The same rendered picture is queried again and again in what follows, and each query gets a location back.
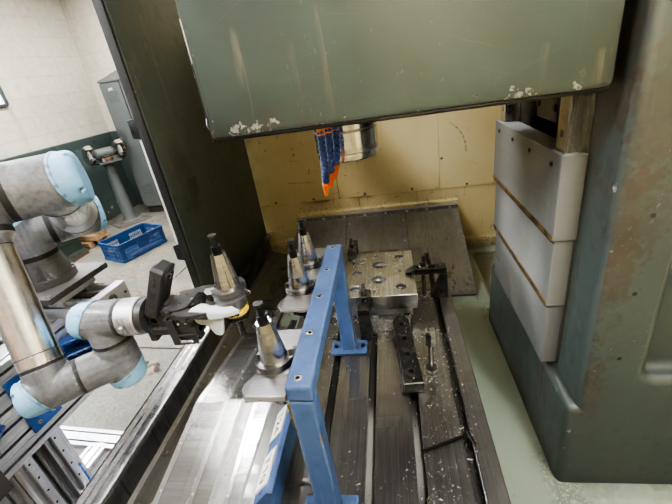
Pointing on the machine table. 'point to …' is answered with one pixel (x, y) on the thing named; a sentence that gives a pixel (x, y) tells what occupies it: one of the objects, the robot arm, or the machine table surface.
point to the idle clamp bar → (410, 368)
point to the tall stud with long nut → (430, 347)
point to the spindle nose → (356, 142)
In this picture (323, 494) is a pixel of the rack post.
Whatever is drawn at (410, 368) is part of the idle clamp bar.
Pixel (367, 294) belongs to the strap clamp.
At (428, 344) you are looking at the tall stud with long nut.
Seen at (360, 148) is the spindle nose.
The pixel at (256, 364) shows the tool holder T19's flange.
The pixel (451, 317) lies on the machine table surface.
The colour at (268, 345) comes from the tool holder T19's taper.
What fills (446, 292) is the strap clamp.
